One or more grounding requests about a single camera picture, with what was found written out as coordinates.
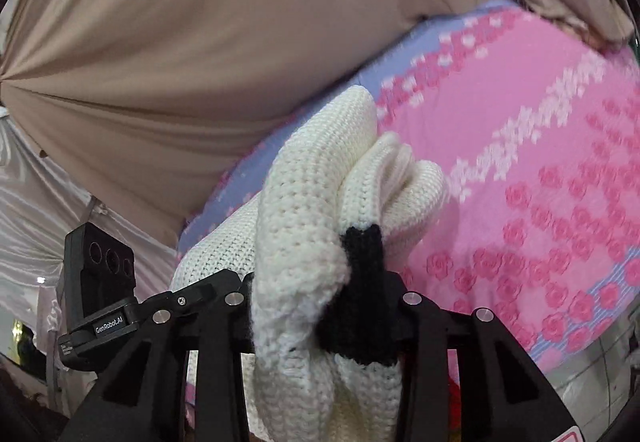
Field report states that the white satin curtain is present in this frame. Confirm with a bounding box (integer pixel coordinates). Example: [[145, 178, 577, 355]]
[[0, 107, 187, 373]]

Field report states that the pink floral bedsheet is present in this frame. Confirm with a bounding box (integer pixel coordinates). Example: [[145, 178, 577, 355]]
[[175, 0, 640, 423]]

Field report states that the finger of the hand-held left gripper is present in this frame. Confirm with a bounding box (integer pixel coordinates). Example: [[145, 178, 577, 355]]
[[136, 283, 218, 319]]

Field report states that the white red black knit sweater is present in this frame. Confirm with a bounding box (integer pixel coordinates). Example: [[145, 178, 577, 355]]
[[170, 84, 468, 442]]

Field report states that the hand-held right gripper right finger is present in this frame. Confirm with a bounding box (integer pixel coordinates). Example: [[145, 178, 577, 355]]
[[345, 271, 581, 442]]

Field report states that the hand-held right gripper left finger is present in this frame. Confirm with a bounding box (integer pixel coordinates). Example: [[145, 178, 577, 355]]
[[62, 269, 257, 442]]

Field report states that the beige curtain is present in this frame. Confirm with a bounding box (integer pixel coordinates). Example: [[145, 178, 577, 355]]
[[0, 0, 640, 248]]

